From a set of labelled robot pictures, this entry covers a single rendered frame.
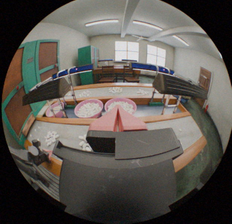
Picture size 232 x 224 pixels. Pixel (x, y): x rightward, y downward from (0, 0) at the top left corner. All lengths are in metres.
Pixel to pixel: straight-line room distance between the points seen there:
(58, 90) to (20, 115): 0.79
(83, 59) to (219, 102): 6.05
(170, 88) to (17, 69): 1.25
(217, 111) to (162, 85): 4.18
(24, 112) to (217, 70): 5.55
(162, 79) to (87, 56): 2.94
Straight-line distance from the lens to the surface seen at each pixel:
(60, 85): 0.31
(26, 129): 0.98
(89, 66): 0.83
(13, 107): 0.99
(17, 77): 1.04
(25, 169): 0.68
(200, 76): 4.83
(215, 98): 4.40
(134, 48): 5.39
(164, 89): 0.29
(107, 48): 5.34
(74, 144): 0.51
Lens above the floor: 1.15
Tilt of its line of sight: 37 degrees down
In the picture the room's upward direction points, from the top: straight up
